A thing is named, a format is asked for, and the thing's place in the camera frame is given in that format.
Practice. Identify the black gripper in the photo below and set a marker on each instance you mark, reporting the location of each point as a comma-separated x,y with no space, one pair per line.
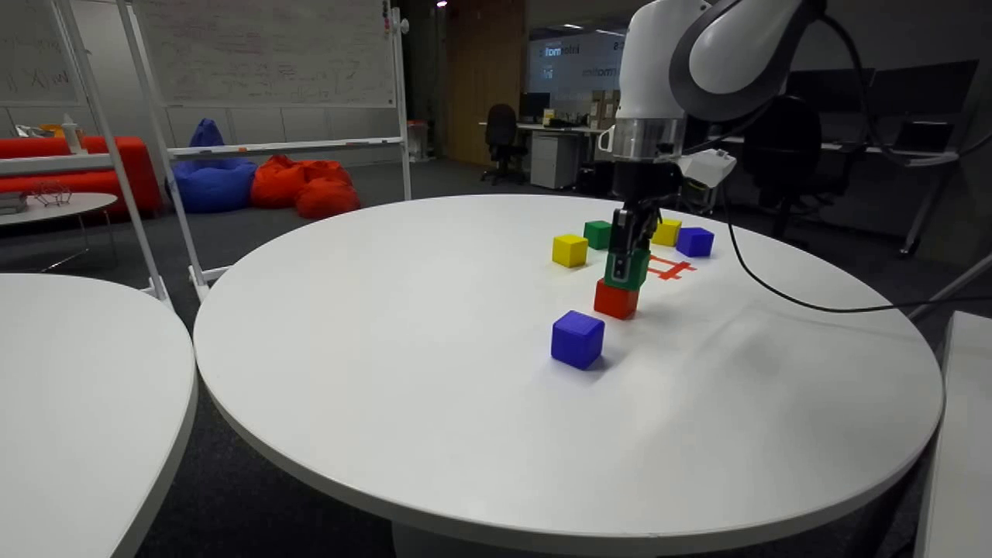
644,179

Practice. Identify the green toy block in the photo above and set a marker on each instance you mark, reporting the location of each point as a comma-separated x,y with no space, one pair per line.
596,234
635,272

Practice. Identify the orange toy block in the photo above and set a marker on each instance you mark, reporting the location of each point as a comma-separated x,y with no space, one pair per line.
614,302

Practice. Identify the blue toy block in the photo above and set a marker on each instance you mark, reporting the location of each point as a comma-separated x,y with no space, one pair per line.
579,339
697,244

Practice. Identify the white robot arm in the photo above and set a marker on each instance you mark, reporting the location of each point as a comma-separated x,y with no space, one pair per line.
715,51

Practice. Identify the yellow toy block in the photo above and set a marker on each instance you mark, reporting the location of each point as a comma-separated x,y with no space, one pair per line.
569,253
669,229

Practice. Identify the office desk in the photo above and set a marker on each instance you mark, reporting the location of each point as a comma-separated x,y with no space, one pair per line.
560,143

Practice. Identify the black office chair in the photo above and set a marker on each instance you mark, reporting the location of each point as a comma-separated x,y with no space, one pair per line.
784,150
502,135

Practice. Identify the lit computer monitor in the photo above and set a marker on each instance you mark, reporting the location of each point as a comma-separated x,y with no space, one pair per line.
569,65

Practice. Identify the orange beanbag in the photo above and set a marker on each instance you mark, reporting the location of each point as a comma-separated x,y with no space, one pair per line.
331,194
281,181

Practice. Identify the white base unit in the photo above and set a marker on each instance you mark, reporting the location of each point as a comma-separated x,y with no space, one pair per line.
963,434

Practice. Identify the large whiteboard on stand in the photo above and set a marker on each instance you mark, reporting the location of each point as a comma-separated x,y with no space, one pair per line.
267,51

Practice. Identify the blue beanbag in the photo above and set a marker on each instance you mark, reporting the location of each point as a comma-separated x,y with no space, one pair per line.
212,181

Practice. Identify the small whiteboard on stand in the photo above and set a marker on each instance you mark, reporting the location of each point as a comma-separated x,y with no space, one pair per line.
63,163

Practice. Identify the small white round table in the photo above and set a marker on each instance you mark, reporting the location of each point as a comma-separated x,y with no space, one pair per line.
50,204

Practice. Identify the white round side table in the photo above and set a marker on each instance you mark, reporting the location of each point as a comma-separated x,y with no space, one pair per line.
72,414

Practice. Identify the red beanbag sofa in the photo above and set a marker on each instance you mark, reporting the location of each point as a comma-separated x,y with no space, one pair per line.
42,173

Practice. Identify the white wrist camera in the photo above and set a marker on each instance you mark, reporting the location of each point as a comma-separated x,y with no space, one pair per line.
707,169

